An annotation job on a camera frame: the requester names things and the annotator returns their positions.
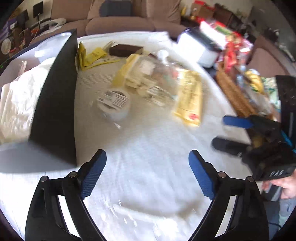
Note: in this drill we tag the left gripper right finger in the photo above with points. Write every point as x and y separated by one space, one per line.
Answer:
248 220

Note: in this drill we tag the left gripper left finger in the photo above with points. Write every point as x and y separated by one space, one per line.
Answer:
45 220

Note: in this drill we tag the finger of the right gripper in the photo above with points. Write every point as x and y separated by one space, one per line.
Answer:
239 122
231 147

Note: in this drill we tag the yellow printed plastic bag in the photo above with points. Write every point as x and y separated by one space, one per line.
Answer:
164 84

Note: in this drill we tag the white tape roll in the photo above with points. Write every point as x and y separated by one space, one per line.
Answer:
114 103

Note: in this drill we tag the person's right hand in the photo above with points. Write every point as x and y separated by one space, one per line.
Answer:
288 185

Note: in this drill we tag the wicker basket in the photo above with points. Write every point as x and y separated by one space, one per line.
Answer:
241 105

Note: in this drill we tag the black storage box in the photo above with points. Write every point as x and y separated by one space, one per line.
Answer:
51 144

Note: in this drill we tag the white floral tissue box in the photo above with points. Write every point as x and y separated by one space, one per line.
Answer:
198 47

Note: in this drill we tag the red white snack bag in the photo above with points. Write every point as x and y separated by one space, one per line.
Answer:
217 32

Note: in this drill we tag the white striped table cloth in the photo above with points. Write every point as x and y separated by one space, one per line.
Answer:
147 190

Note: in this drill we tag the brown cardboard box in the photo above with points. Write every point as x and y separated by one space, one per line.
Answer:
122 50

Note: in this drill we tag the small yellow sachet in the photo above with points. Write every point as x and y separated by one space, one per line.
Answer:
87 61

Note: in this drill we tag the dark blue lumbar cushion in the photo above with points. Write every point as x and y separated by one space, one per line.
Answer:
115 8

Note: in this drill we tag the brown fabric sofa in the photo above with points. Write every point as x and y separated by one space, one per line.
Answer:
84 16

